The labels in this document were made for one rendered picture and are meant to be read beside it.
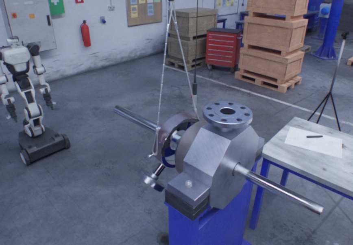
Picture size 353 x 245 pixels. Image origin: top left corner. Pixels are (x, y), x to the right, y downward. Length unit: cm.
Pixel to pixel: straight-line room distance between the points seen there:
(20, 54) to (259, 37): 426
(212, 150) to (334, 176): 100
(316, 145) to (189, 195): 132
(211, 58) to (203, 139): 515
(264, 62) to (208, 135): 443
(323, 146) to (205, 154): 123
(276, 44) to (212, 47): 156
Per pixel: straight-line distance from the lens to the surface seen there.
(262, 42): 571
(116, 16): 705
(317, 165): 212
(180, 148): 151
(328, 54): 880
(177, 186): 137
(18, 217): 308
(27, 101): 358
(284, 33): 549
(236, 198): 186
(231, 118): 134
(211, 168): 133
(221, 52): 635
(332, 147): 239
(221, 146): 134
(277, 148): 219
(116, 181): 312
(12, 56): 340
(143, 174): 167
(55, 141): 368
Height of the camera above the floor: 204
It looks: 27 degrees down
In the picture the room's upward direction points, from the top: straight up
